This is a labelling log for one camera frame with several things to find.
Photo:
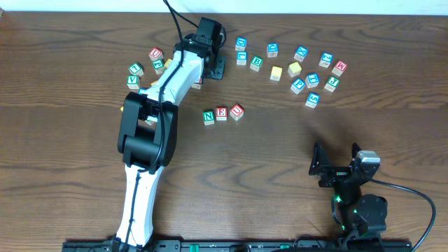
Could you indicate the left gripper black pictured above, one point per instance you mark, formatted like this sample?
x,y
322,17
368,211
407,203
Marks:
x,y
217,68

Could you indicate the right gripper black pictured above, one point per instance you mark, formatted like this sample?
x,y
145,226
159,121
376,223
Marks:
x,y
339,173

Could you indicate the red E block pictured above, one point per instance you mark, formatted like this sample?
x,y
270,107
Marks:
x,y
221,113

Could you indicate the red u block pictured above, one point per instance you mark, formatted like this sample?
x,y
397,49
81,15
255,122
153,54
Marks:
x,y
155,54
236,112

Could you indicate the green N block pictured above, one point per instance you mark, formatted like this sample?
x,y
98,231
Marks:
x,y
208,117

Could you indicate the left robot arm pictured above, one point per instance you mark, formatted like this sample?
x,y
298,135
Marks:
x,y
148,128

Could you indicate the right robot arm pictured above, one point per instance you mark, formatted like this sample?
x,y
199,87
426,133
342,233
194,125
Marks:
x,y
362,217

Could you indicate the red A block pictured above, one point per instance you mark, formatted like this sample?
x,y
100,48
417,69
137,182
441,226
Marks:
x,y
197,85

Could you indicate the blue L block centre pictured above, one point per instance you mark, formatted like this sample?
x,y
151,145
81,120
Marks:
x,y
242,57

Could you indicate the blue D block upper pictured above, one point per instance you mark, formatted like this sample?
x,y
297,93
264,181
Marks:
x,y
240,44

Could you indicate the blue d block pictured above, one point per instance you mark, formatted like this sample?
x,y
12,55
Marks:
x,y
272,49
240,44

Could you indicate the green B block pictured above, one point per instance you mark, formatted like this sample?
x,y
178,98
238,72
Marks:
x,y
256,63

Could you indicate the yellow block upper left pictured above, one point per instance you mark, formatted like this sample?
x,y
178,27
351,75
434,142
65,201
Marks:
x,y
167,63

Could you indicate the yellow block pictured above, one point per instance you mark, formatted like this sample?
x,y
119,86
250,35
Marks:
x,y
167,63
276,73
294,69

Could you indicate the yellow block centre right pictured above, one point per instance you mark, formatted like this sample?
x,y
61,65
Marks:
x,y
276,73

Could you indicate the blue D block right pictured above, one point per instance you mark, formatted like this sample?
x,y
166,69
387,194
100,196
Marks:
x,y
272,49

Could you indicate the green J block left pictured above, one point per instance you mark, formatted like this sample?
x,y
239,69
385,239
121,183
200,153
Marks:
x,y
159,66

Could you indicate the green j block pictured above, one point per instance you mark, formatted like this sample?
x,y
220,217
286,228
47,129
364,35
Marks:
x,y
159,66
332,84

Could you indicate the blue S block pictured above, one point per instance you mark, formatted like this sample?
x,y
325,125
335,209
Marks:
x,y
312,100

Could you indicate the green J block right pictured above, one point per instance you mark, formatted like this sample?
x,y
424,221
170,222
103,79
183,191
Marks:
x,y
332,84

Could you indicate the blue E block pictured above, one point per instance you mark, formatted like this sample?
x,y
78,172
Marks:
x,y
312,80

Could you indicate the blue P block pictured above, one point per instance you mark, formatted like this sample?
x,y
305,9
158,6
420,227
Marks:
x,y
297,86

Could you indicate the green L block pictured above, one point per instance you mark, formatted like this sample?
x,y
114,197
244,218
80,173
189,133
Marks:
x,y
136,69

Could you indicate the green V block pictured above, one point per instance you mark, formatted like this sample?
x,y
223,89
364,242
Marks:
x,y
133,82

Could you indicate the blue X block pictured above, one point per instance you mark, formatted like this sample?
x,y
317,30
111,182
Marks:
x,y
300,53

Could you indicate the red M block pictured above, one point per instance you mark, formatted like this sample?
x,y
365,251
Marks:
x,y
339,68

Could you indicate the blue Z block right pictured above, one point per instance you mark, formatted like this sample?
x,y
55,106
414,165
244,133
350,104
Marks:
x,y
325,60

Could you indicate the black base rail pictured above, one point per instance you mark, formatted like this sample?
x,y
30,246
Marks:
x,y
202,246

